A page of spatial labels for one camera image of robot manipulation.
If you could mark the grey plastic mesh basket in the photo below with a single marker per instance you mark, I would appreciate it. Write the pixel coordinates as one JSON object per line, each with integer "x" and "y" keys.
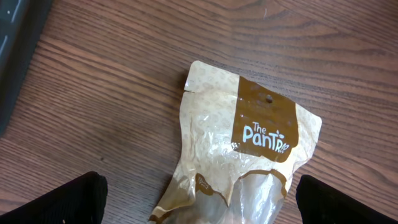
{"x": 22, "y": 22}

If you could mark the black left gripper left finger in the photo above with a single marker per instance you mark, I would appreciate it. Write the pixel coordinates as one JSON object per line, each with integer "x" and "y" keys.
{"x": 81, "y": 200}

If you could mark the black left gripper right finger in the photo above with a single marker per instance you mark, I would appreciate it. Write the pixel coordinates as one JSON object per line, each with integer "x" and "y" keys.
{"x": 320, "y": 203}

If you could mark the brown Pantree snack pouch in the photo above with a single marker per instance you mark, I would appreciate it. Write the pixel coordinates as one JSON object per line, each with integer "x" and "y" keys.
{"x": 241, "y": 144}

